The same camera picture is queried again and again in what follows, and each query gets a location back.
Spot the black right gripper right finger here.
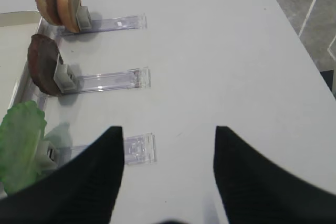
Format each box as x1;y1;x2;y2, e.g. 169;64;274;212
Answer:
213;126;335;223

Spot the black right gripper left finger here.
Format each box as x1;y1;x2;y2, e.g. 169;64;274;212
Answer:
1;126;124;223

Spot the grey pusher block lettuce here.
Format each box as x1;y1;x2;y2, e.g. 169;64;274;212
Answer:
33;141;60;175

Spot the green lettuce leaf right rack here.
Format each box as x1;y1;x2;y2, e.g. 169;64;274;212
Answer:
1;101;47;195

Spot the brown meat patty outer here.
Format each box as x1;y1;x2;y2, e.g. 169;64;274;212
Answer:
27;34;61;97

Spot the grey pusher block bread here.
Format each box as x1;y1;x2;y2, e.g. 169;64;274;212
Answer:
76;6;92;31

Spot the near bread slice right rack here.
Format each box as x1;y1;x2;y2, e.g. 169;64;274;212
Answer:
57;0;80;33

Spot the grey pusher block patty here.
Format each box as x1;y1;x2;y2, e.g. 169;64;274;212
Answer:
54;64;77;93

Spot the clear rail lettuce right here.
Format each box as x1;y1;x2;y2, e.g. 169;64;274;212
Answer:
57;133;157;167

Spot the clear rail patty right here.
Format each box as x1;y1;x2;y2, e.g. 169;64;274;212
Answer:
63;67;151;95

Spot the clear rail bread right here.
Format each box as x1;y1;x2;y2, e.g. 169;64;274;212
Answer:
57;14;147;36

